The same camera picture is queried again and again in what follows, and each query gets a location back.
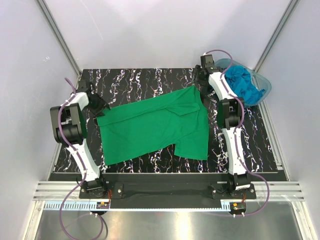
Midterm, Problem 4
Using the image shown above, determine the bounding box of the left aluminium corner post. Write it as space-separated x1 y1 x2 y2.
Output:
35 0 82 78

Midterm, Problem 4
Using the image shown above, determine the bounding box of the aluminium front frame rail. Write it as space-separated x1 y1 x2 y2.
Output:
23 181 320 240

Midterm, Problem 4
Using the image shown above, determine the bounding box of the white slotted cable duct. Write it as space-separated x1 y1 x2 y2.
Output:
44 200 246 213

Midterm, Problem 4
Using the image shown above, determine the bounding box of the aluminium corner post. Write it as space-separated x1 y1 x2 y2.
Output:
35 0 82 78
253 0 300 73

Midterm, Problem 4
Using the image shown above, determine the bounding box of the clear blue plastic bin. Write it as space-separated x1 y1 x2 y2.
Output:
215 58 272 108

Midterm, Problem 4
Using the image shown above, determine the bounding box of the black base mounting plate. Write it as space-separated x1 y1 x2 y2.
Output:
79 173 257 207

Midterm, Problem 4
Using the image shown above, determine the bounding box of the green t shirt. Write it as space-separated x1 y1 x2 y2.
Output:
97 85 210 165

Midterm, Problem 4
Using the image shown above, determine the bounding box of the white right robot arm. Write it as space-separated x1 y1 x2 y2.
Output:
193 53 251 200

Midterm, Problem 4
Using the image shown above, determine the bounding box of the right aluminium corner post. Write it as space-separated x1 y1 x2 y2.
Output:
253 0 300 73

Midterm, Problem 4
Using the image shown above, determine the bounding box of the blue t shirt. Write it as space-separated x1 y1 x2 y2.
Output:
224 65 266 105

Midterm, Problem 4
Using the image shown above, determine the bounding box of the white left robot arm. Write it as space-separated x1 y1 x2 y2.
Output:
50 77 112 199

